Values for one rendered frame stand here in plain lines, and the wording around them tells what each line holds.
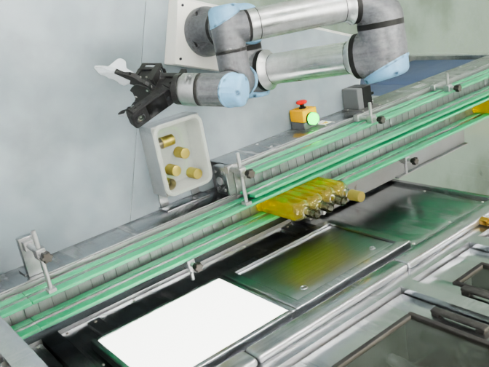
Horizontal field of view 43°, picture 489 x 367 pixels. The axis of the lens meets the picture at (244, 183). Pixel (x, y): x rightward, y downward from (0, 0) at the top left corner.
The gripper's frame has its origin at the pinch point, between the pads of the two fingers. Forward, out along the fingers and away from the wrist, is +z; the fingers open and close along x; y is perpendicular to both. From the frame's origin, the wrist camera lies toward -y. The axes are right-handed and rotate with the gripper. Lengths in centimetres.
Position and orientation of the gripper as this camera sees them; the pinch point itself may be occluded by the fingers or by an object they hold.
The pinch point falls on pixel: (104, 93)
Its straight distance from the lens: 152.9
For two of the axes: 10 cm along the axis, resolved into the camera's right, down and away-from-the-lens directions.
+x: -2.2, -6.4, -7.3
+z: -9.3, -0.7, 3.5
